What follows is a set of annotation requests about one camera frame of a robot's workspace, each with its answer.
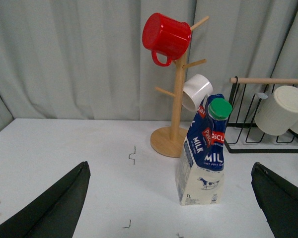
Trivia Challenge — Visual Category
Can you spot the white mug on tree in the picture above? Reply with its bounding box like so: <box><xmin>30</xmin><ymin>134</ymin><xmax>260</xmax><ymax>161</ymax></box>
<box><xmin>182</xmin><ymin>74</ymin><xmax>213</xmax><ymax>112</ymax></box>

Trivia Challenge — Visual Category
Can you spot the blue white milk carton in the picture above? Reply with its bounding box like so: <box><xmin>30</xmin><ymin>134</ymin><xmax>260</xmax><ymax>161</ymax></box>
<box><xmin>175</xmin><ymin>94</ymin><xmax>232</xmax><ymax>205</ymax></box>

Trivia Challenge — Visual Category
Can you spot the red mug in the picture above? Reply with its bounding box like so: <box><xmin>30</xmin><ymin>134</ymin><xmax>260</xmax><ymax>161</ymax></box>
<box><xmin>142</xmin><ymin>12</ymin><xmax>191</xmax><ymax>67</ymax></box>

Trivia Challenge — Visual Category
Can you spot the cream ribbed mug left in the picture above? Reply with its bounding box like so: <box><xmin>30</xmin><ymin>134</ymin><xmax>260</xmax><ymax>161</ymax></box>
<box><xmin>254</xmin><ymin>86</ymin><xmax>298</xmax><ymax>136</ymax></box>

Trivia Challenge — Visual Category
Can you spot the wooden mug tree stand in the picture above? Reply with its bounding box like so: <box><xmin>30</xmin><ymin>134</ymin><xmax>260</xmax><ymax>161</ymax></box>
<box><xmin>149</xmin><ymin>15</ymin><xmax>210</xmax><ymax>158</ymax></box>

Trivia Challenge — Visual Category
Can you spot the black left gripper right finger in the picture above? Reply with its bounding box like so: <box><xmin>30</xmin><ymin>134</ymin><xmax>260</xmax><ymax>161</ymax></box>
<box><xmin>251</xmin><ymin>162</ymin><xmax>298</xmax><ymax>238</ymax></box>

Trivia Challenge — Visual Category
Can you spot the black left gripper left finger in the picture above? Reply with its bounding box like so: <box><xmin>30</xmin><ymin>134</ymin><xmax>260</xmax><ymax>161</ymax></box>
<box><xmin>0</xmin><ymin>162</ymin><xmax>90</xmax><ymax>238</ymax></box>

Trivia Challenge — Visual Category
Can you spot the black wire rack wooden rod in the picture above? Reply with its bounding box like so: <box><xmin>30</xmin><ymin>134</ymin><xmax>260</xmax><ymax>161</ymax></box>
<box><xmin>224</xmin><ymin>76</ymin><xmax>298</xmax><ymax>154</ymax></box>

